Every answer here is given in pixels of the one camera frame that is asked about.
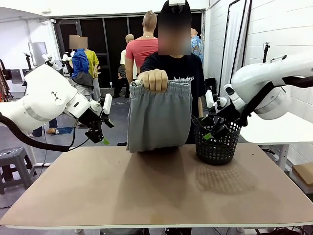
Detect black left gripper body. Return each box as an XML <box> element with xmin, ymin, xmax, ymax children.
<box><xmin>78</xmin><ymin>109</ymin><xmax>105</xmax><ymax>133</ymax></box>

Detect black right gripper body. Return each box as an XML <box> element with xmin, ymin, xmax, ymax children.
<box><xmin>207</xmin><ymin>101</ymin><xmax>243</xmax><ymax>125</ymax></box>

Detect grey training pants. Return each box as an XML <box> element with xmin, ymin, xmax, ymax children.
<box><xmin>126</xmin><ymin>79</ymin><xmax>193</xmax><ymax>154</ymax></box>

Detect person's left forearm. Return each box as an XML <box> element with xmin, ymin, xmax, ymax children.
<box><xmin>197</xmin><ymin>95</ymin><xmax>204</xmax><ymax>118</ymax></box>

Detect person's right hand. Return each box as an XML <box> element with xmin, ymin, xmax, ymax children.
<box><xmin>136</xmin><ymin>69</ymin><xmax>169</xmax><ymax>93</ymax></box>

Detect black perforated plastic basket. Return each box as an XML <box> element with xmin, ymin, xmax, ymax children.
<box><xmin>192</xmin><ymin>116</ymin><xmax>243</xmax><ymax>165</ymax></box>

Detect seated background person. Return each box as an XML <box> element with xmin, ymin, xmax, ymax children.
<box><xmin>112</xmin><ymin>64</ymin><xmax>130</xmax><ymax>98</ymax></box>

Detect person's black t-shirt torso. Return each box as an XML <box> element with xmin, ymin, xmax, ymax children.
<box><xmin>141</xmin><ymin>52</ymin><xmax>206</xmax><ymax>145</ymax></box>

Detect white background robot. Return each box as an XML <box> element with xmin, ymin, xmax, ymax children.
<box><xmin>41</xmin><ymin>53</ymin><xmax>74</xmax><ymax>76</ymax></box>

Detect grey plastic stool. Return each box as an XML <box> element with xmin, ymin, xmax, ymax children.
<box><xmin>0</xmin><ymin>146</ymin><xmax>37</xmax><ymax>195</ymax></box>

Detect brown cardboard box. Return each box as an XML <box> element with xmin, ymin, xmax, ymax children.
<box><xmin>292</xmin><ymin>163</ymin><xmax>313</xmax><ymax>194</ymax></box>

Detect black cap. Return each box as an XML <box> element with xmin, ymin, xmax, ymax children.
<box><xmin>160</xmin><ymin>0</ymin><xmax>192</xmax><ymax>17</ymax></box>

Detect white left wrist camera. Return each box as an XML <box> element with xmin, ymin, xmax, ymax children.
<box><xmin>90</xmin><ymin>93</ymin><xmax>113</xmax><ymax>116</ymax></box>

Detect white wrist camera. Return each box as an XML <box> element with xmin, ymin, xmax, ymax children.
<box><xmin>205</xmin><ymin>89</ymin><xmax>228</xmax><ymax>110</ymax></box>
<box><xmin>90</xmin><ymin>93</ymin><xmax>113</xmax><ymax>116</ymax></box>

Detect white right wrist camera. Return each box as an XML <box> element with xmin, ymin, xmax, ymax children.
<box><xmin>205</xmin><ymin>89</ymin><xmax>228</xmax><ymax>110</ymax></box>

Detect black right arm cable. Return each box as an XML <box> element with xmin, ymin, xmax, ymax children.
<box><xmin>238</xmin><ymin>75</ymin><xmax>313</xmax><ymax>127</ymax></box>

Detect black wall pipe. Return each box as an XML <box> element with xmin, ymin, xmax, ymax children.
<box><xmin>218</xmin><ymin>0</ymin><xmax>242</xmax><ymax>86</ymax></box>
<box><xmin>238</xmin><ymin>0</ymin><xmax>253</xmax><ymax>69</ymax></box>

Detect black camera tripod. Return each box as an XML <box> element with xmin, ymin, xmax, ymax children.
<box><xmin>23</xmin><ymin>52</ymin><xmax>34</xmax><ymax>71</ymax></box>
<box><xmin>263</xmin><ymin>42</ymin><xmax>271</xmax><ymax>63</ymax></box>

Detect grey wall board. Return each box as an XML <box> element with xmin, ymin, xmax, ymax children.
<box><xmin>28</xmin><ymin>42</ymin><xmax>47</xmax><ymax>67</ymax></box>

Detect white head-mounted camera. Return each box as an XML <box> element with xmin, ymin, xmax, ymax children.
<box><xmin>168</xmin><ymin>0</ymin><xmax>188</xmax><ymax>13</ymax></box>

